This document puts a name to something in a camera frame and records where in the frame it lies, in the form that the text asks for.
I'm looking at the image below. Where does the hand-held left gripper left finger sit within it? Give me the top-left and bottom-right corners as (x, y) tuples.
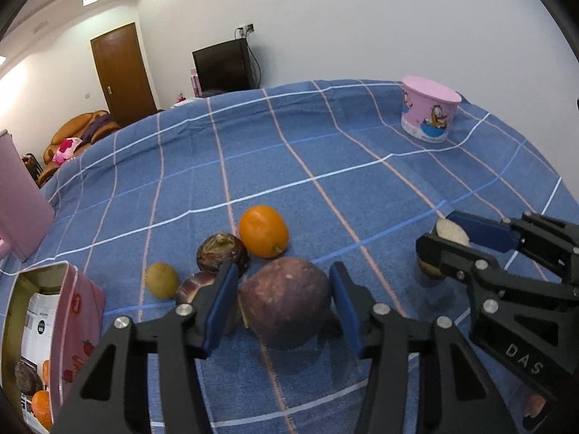
(52, 262), (240, 434)

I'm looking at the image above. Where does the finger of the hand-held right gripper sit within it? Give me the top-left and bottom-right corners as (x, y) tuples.
(448, 210), (579, 281)
(416, 233), (579, 303)

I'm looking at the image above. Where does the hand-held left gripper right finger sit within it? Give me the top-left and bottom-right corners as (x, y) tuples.
(329, 261), (521, 434)

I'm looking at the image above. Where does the pale potato piece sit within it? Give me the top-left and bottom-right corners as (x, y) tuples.
(417, 218), (471, 280)

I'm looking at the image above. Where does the purple passion fruit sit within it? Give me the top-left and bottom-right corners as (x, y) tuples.
(238, 257), (332, 350)

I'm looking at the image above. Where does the small yellow-green lime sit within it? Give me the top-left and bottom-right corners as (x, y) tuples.
(145, 262), (179, 299)

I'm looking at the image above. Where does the person's right hand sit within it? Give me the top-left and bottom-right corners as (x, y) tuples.
(524, 392), (549, 419)

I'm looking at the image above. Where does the pink cartoon cup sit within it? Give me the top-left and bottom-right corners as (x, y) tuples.
(400, 75), (462, 144)

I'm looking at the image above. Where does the blue checked tablecloth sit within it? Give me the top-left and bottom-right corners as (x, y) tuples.
(0, 79), (571, 434)

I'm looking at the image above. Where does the white paper packet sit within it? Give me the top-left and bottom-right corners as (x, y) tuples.
(20, 292), (62, 417)

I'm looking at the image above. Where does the purple blanket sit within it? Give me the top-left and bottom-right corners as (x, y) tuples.
(84, 113), (119, 141)

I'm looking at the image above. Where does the pink floral pillow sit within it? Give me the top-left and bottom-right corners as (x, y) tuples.
(52, 138), (82, 163)

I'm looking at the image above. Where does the pink electric kettle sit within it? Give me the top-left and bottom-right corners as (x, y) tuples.
(0, 131), (56, 263)

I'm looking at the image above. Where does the brown leather armchair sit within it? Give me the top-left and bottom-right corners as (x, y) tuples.
(38, 109), (122, 186)

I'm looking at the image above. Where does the dark chair with clothes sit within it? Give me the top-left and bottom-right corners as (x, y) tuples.
(20, 154), (43, 180)

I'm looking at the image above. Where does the black television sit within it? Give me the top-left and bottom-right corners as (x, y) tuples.
(192, 38), (253, 92)

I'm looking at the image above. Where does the brown wooden door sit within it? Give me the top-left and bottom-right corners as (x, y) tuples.
(90, 22), (157, 127)

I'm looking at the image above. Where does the black power cable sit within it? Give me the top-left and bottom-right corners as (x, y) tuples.
(235, 25), (263, 89)

